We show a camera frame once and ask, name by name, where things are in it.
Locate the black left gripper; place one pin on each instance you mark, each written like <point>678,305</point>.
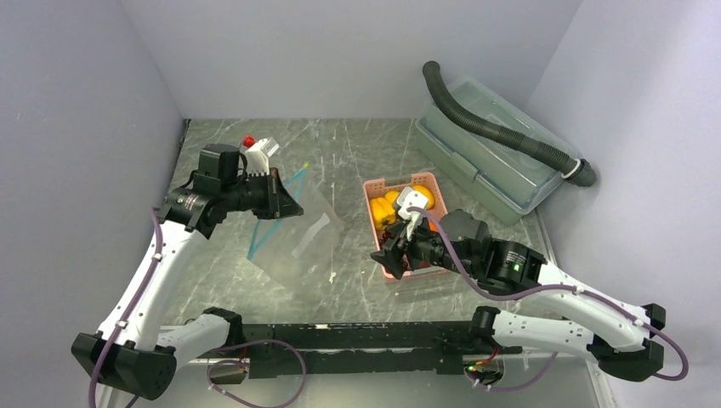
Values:
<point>278,203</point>

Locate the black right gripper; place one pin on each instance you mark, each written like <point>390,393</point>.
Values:
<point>394,248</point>

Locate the clear zip top bag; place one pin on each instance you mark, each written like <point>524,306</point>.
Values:
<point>297,252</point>

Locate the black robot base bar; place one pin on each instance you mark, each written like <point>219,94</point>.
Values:
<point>443,347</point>

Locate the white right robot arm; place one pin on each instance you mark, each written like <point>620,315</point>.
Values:
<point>584,323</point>

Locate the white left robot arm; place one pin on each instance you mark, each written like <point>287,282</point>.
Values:
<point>129,351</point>

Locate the dark purple grape bunch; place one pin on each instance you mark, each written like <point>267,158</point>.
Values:
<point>382,236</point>

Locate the yellow bell pepper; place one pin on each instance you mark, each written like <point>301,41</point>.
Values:
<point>382,212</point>

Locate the yellow mango left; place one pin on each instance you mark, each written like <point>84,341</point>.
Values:
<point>392,196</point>

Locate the yellow mango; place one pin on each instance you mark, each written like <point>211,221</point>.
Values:
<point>392,196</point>
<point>427,193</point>

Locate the yellow mango right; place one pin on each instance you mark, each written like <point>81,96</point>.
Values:
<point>427,193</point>

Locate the green lidded storage box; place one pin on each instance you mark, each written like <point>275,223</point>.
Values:
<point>507,183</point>

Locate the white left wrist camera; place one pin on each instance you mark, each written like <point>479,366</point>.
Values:
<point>258,153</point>

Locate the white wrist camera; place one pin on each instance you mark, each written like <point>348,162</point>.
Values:
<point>407,199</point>
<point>258,153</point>

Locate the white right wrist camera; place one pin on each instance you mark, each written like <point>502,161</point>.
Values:
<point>407,199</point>

